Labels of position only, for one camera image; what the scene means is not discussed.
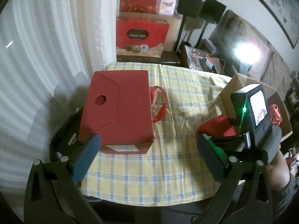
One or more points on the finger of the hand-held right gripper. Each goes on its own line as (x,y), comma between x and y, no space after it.
(226,142)

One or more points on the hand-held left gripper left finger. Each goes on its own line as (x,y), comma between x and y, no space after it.
(86,158)

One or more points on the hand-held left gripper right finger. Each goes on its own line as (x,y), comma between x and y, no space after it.
(210,158)

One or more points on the brown cardboard box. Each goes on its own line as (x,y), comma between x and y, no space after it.
(233,86)

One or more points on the red cardboard box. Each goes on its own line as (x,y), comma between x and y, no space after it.
(121,107)

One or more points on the person's right forearm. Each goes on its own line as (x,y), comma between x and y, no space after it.
(287,196)

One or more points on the person's right hand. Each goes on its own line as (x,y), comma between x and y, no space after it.
(279,172)

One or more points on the yellow blue checked tablecloth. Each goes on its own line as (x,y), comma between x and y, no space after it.
(182,93)

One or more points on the clear plastic bag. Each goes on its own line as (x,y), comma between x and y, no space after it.
(198,58)

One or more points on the flat screen television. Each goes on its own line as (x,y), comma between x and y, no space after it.
(233,35)

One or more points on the black speaker stand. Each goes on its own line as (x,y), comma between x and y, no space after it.
(201,33)
(180,32)

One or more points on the black speaker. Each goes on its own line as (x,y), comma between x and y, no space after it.
(212,10)
(189,1)

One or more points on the large brown cardboard carton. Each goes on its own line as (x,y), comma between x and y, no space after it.
(174,30)

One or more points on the white curtain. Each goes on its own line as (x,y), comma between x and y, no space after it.
(46,51)

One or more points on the small white box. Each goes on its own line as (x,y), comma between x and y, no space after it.
(168,3)

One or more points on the framed wall picture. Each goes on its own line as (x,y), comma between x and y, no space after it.
(278,7)

